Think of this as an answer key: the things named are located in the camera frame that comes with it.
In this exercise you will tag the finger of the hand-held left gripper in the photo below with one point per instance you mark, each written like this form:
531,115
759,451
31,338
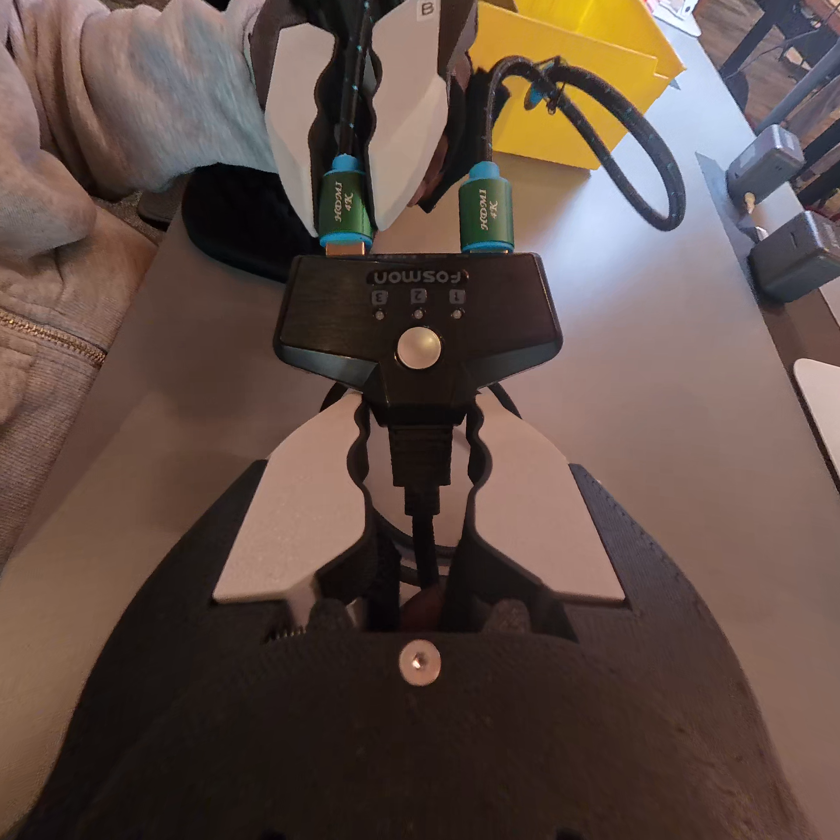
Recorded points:
292,118
413,98

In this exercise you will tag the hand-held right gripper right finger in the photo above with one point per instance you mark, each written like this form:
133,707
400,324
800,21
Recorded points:
551,525

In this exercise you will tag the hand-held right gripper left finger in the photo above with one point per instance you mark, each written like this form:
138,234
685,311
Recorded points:
289,518

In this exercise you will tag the yellow plastic bin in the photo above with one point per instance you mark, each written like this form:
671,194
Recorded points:
577,26

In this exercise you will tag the black hdmi switch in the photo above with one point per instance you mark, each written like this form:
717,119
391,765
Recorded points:
341,321

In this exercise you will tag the person's left forearm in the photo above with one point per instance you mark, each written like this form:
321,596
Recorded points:
131,98

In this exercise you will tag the black foam wrist pad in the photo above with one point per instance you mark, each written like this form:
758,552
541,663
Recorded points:
229,223

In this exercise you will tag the grey power adapter blocks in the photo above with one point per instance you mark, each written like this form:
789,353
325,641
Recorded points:
718,193

